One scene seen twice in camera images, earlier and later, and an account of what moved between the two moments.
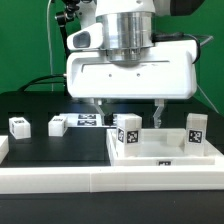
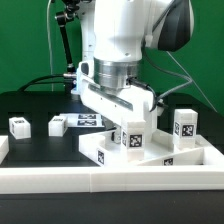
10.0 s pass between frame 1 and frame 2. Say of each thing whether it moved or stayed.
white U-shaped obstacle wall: stayed
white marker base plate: stayed
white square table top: moved
